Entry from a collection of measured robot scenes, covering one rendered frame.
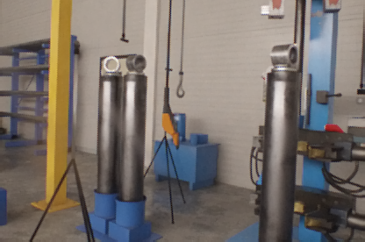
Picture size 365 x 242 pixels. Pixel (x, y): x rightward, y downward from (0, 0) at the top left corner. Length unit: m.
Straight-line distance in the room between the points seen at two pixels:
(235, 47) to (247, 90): 0.69
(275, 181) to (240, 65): 3.09
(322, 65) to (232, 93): 2.37
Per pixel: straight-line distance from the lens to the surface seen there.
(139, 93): 2.82
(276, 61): 2.18
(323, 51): 2.92
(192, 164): 4.61
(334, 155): 2.39
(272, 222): 2.23
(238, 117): 4.99
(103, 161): 3.13
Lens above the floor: 1.27
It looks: 2 degrees down
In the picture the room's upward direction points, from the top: 2 degrees clockwise
